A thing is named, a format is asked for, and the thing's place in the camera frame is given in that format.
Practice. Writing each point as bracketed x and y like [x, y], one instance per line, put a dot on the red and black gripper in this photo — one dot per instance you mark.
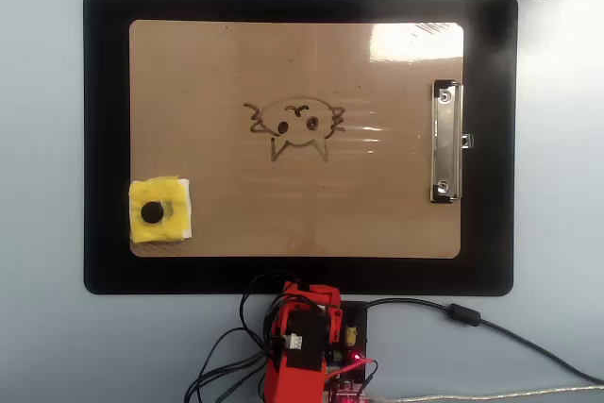
[311, 293]

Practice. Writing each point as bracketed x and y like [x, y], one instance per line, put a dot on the yellow sponge with black knob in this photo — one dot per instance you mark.
[177, 221]

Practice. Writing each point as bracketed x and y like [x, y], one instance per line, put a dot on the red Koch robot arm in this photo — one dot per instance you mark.
[295, 365]

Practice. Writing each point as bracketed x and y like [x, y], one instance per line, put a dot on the black base with controller board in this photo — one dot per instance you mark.
[359, 327]

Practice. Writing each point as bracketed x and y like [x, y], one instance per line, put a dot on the brown glossy clipboard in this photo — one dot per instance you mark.
[292, 205]

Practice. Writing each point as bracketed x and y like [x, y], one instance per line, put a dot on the metal clipboard clip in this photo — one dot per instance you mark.
[446, 139]

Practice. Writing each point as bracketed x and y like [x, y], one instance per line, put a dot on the black rectangular desk mat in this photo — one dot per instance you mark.
[108, 139]

